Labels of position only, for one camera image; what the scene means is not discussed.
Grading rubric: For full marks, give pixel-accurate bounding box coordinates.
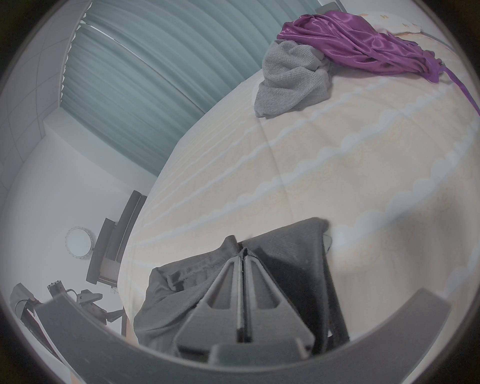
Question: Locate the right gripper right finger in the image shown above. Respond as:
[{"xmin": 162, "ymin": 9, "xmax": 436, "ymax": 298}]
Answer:
[{"xmin": 244, "ymin": 249, "xmax": 316, "ymax": 355}]

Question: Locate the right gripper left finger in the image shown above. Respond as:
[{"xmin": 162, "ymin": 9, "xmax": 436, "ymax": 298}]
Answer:
[{"xmin": 174, "ymin": 249, "xmax": 244, "ymax": 355}]

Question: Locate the black T-shirt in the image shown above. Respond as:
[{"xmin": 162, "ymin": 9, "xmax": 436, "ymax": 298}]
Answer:
[{"xmin": 133, "ymin": 217, "xmax": 351, "ymax": 355}]

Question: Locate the bed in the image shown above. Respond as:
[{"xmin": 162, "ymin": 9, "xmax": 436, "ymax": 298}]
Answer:
[{"xmin": 118, "ymin": 11, "xmax": 480, "ymax": 349}]

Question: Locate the black dressing table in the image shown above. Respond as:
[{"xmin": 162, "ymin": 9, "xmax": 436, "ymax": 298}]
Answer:
[{"xmin": 86, "ymin": 217, "xmax": 121, "ymax": 286}]

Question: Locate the black chest of drawers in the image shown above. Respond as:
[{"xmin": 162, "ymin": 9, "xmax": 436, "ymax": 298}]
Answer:
[{"xmin": 114, "ymin": 190, "xmax": 148, "ymax": 263}]

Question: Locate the round mirror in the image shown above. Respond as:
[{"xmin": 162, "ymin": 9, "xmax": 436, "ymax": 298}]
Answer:
[{"xmin": 65, "ymin": 226, "xmax": 94, "ymax": 259}]

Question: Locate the blue-green curtain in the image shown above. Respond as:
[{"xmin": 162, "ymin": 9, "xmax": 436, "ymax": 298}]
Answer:
[
  {"xmin": 82, "ymin": 0, "xmax": 324, "ymax": 115},
  {"xmin": 60, "ymin": 22, "xmax": 207, "ymax": 178}
]

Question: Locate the grey knit garment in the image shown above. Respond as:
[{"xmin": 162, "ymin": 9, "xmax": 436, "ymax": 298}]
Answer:
[{"xmin": 254, "ymin": 39, "xmax": 332, "ymax": 119}]

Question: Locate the purple satin garment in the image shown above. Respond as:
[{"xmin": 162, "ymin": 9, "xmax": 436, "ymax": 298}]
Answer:
[{"xmin": 277, "ymin": 10, "xmax": 480, "ymax": 115}]

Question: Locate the grey bedside table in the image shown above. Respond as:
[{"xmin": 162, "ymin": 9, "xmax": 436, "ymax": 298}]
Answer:
[{"xmin": 316, "ymin": 1, "xmax": 344, "ymax": 16}]

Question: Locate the white printed pillow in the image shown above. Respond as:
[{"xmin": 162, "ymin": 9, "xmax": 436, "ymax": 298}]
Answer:
[{"xmin": 356, "ymin": 11, "xmax": 424, "ymax": 36}]

